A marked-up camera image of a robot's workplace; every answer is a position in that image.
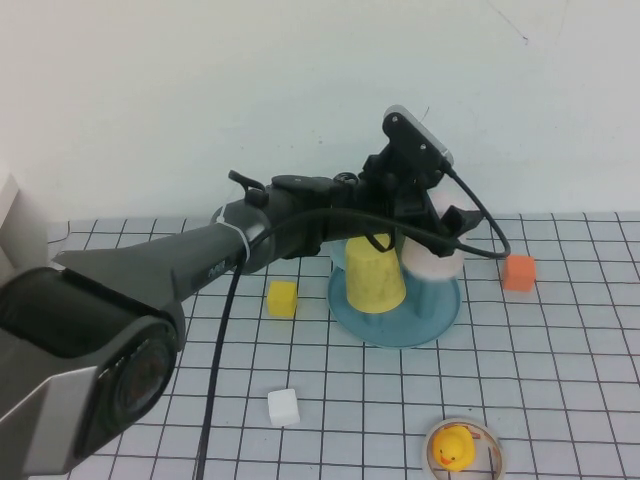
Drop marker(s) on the yellow foam cube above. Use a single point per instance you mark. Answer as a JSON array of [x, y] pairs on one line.
[[282, 300]]

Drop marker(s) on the white cabinet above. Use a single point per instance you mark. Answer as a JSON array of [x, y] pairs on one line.
[[15, 225]]

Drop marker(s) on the orange foam cube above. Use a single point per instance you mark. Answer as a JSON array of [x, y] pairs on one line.
[[519, 274]]

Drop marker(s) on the pink plastic cup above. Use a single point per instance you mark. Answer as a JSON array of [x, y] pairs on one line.
[[430, 260]]

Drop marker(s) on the blue cup stand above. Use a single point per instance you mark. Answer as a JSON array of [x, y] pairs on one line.
[[390, 330]]

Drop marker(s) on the white foam cube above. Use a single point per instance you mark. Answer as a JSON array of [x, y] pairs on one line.
[[283, 407]]

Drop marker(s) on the grid pattern tablecloth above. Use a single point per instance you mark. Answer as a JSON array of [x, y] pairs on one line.
[[550, 375]]

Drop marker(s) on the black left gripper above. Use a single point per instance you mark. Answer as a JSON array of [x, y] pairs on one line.
[[385, 175]]

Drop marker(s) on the yellow plastic cup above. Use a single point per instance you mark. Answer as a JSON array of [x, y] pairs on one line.
[[372, 280]]

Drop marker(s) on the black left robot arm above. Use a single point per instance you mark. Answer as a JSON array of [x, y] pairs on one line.
[[150, 270]]

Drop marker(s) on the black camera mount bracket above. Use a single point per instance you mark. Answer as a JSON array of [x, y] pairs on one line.
[[407, 135]]

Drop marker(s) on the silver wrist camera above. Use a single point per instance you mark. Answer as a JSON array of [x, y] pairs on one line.
[[430, 135]]

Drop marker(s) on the yellow rubber duck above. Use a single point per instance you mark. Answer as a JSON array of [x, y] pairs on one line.
[[454, 447]]

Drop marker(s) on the white zip tie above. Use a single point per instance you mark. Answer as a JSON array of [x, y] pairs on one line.
[[240, 237]]

